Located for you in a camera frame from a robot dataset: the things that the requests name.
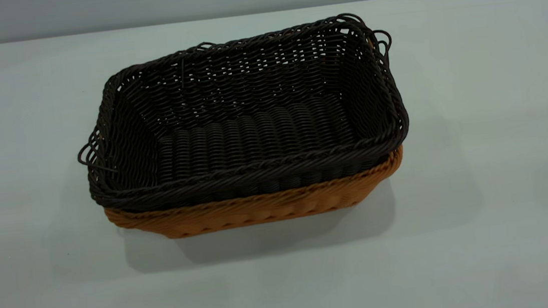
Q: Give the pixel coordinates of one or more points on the dark brown wicker basket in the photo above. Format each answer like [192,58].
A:
[252,141]

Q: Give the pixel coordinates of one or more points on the orange-brown wicker basket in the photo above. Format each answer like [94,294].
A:
[259,210]

